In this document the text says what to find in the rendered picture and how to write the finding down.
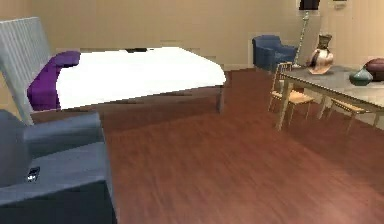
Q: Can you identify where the white and brown vase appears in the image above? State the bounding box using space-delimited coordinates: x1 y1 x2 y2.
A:
307 33 335 75

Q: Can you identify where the purple pillow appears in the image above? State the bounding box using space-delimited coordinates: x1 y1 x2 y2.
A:
27 50 82 112

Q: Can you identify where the blue armchair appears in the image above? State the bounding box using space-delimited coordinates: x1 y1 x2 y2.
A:
251 34 299 73

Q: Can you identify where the white bed with grey headboard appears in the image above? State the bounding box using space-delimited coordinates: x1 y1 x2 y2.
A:
0 16 228 126

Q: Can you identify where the dark red bowl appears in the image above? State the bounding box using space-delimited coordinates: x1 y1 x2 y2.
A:
363 57 384 83

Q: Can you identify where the green round vase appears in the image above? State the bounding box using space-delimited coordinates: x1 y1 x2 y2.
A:
348 67 374 87

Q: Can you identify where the floor lamp with black shade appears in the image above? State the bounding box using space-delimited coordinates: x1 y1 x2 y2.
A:
292 0 322 69

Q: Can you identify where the pale wooden chair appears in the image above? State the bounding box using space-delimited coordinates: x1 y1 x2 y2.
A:
326 98 367 135
267 61 316 127

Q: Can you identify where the grey table with pale legs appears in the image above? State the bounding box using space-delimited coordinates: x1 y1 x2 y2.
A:
275 65 384 132

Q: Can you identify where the grey-blue armchair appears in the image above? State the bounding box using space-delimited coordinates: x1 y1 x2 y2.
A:
0 109 118 224

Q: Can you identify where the small black remote control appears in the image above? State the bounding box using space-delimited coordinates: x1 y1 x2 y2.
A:
27 166 41 183

